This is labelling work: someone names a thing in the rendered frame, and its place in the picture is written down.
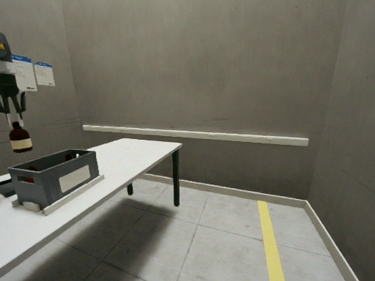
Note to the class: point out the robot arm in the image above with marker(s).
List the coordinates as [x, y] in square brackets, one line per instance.
[6, 64]

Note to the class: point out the brown glass bottle with cream label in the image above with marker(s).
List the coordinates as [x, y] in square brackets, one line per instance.
[20, 139]

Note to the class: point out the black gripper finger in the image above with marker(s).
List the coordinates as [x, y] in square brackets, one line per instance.
[19, 109]
[6, 108]

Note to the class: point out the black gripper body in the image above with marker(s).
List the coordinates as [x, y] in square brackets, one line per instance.
[8, 82]

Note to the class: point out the grey plastic crate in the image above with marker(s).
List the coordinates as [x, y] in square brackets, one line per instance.
[54, 179]

